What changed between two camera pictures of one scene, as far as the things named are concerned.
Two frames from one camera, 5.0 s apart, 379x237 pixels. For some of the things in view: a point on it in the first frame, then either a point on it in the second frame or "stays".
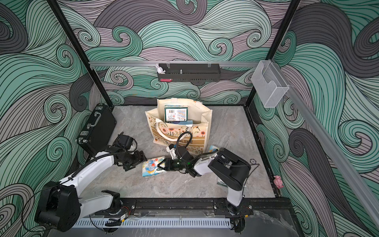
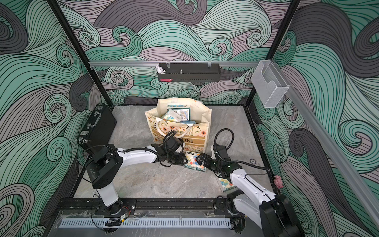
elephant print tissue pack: (150, 167) → (170, 115)
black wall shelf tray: (189, 72) stays
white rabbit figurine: (160, 69) stays
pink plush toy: (278, 182) stays
